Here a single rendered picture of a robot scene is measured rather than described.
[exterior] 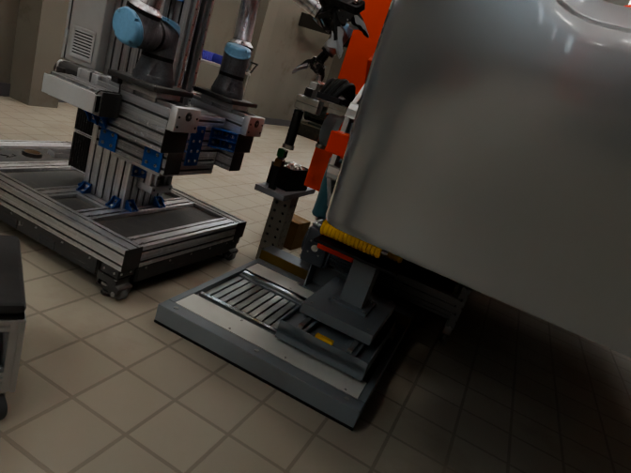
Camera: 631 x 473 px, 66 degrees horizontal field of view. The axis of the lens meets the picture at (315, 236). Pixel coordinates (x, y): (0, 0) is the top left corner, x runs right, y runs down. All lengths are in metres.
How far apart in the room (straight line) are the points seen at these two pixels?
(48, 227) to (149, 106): 0.65
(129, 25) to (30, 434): 1.25
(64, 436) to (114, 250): 0.76
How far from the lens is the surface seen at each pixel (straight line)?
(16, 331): 1.35
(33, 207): 2.26
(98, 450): 1.45
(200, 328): 1.84
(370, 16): 2.38
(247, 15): 2.51
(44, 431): 1.49
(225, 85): 2.35
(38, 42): 5.19
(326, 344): 1.80
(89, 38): 2.38
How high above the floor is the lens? 1.01
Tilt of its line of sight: 17 degrees down
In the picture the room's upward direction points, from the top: 19 degrees clockwise
